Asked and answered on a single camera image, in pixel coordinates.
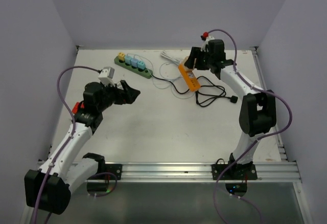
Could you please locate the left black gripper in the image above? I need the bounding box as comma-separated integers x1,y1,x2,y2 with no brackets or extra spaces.
97,81,139,113

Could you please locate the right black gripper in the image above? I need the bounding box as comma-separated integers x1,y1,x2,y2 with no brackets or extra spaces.
185,47,214,71

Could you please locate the orange power strip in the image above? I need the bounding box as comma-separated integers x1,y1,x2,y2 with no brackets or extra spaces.
178,64,201,92

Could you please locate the green power strip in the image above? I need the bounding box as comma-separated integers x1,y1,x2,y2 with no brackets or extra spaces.
114,55,153,79

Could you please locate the teal plug adapter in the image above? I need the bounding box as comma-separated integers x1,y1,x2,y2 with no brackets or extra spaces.
137,60,146,71
124,55,132,65

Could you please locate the beige cube plug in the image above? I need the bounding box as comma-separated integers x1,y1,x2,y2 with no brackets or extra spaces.
181,56,196,72

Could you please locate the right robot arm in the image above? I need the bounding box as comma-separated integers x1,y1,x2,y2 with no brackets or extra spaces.
178,39,276,180

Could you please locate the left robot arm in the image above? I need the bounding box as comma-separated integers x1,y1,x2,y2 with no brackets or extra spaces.
24,80,141,214

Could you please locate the light blue plug adapter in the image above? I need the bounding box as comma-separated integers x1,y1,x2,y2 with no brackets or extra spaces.
131,58,138,68

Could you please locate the yellow plug adapter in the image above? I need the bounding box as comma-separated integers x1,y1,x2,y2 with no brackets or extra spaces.
118,52,125,61

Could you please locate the white bundled cable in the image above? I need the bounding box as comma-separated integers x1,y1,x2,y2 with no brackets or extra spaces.
160,51,186,65

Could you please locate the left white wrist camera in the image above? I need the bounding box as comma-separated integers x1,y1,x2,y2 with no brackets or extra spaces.
98,67,114,86

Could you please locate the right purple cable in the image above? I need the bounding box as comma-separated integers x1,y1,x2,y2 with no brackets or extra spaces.
213,29,293,224

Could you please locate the purple cable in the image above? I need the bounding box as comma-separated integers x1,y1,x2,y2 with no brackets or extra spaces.
32,66,102,224
213,29,293,224

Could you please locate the thin light blue cable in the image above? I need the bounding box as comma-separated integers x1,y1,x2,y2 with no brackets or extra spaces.
126,53,197,99

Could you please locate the black power cord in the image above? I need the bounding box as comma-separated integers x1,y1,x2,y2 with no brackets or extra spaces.
150,74,239,107

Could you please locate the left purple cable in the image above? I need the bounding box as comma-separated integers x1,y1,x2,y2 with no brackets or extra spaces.
32,66,102,224

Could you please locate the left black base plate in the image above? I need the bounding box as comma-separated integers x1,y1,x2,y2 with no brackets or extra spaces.
105,163,123,181

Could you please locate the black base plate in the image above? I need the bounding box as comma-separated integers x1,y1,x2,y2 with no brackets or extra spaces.
105,163,123,181
211,163,258,181

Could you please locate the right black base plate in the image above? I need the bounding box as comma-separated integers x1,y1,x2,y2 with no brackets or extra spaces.
211,163,258,181

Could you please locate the aluminium frame rail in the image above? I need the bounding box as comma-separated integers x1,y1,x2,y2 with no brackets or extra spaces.
33,160,303,184

